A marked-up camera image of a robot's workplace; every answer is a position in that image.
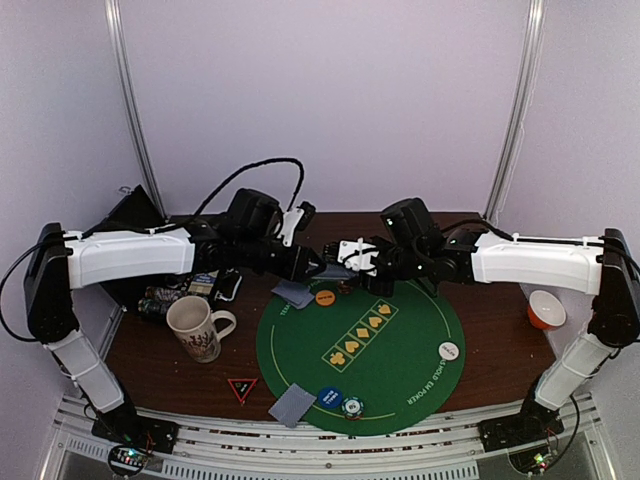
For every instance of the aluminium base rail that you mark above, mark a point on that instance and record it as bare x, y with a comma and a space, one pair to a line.
445, 446

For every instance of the front poker chip row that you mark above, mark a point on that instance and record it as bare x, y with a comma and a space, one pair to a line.
156, 301

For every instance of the blue playing card deck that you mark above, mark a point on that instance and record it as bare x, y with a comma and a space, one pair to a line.
335, 272

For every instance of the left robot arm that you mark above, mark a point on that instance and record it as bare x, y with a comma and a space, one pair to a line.
64, 262

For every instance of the blue playing card box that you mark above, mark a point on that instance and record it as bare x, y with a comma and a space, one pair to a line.
203, 284

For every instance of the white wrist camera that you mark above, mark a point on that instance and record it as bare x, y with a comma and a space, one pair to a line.
294, 220
357, 256

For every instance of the round green poker mat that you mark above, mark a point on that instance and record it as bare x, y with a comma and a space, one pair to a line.
382, 350

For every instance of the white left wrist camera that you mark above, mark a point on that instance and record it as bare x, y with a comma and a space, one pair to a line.
294, 220

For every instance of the orange bowl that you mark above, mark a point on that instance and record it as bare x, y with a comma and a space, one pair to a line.
545, 311

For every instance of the left aluminium frame post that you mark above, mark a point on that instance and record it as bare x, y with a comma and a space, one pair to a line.
119, 47

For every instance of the blue poker chip stack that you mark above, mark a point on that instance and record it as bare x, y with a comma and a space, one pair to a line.
352, 408

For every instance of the white floral mug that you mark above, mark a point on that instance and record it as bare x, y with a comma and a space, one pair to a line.
199, 328

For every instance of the orange big blind button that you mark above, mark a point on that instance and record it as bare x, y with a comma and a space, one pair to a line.
325, 298

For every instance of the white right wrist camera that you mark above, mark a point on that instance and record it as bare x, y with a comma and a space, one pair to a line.
357, 256

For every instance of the blue small blind button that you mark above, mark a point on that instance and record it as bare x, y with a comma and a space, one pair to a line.
330, 397

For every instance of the right aluminium frame post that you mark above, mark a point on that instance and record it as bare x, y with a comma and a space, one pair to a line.
515, 131

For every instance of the aluminium frame post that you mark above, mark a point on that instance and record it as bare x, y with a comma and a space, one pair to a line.
515, 131
119, 47

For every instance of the white dealer button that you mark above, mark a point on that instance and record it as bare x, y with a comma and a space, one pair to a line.
448, 351

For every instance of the red black triangle token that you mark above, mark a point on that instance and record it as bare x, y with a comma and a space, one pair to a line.
242, 387

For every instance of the black poker case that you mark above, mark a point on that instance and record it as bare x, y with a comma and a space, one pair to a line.
136, 210

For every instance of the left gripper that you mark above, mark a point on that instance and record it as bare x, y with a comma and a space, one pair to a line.
301, 257

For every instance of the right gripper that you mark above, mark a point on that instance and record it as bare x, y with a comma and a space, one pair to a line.
462, 276

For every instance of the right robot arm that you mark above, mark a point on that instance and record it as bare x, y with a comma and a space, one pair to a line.
599, 267

